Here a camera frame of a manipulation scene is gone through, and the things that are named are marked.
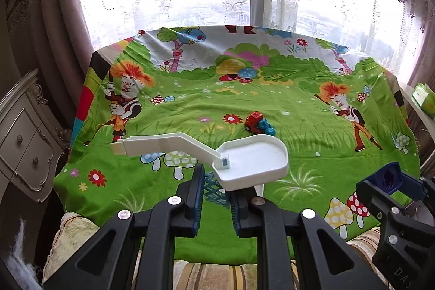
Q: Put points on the striped plush blanket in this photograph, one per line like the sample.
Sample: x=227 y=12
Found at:
x=217 y=276

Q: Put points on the blue plastic holder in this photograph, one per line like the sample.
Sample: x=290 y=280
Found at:
x=387 y=176

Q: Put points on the white plastic tray stand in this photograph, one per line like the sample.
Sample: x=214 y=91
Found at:
x=251 y=162

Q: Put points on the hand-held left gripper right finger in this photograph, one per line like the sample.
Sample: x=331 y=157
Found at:
x=238 y=212

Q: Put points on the ornate cream dresser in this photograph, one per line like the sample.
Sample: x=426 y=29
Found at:
x=23 y=147

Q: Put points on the red and blue toy car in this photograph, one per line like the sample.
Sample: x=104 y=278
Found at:
x=258 y=123

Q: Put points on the green packet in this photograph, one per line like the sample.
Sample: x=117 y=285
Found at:
x=424 y=98

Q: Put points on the teal mesh piece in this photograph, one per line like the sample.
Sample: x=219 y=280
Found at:
x=213 y=188

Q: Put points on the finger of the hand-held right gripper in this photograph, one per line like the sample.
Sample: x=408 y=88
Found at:
x=377 y=200
x=416 y=188

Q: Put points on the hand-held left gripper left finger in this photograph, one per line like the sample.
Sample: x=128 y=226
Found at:
x=198 y=198

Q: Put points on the green cartoon printed cloth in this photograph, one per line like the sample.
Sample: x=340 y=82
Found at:
x=238 y=89

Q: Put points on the white fluffy fabric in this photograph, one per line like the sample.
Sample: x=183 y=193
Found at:
x=15 y=262

